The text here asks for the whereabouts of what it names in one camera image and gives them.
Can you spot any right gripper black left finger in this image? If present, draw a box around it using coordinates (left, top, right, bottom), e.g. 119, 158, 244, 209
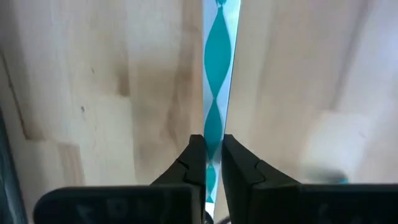
33, 134, 208, 224

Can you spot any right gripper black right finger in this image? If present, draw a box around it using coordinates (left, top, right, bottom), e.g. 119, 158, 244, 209
221, 134, 398, 224

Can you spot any spoon with teal handle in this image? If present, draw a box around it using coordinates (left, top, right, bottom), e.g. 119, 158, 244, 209
303, 167, 349, 185

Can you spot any teal and white patterned card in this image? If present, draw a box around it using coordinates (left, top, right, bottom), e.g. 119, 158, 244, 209
201, 0, 242, 218

